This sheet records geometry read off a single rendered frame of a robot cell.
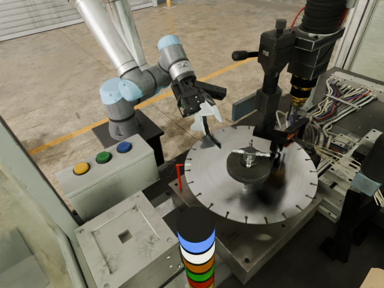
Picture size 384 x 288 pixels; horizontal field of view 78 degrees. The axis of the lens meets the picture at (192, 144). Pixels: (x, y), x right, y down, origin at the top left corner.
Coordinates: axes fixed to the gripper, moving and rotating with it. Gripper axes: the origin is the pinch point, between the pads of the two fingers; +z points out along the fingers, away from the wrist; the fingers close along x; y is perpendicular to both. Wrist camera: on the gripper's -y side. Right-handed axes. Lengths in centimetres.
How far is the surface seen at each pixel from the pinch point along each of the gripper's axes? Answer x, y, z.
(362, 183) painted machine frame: 28.2, -10.5, 26.0
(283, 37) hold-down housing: 34.4, -5.1, -4.8
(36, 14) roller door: -367, 83, -435
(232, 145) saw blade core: 6.1, 0.0, 6.9
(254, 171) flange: 13.3, 1.4, 15.6
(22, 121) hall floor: -199, 110, -127
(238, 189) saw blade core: 13.6, 7.4, 17.9
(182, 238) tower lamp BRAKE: 39, 27, 18
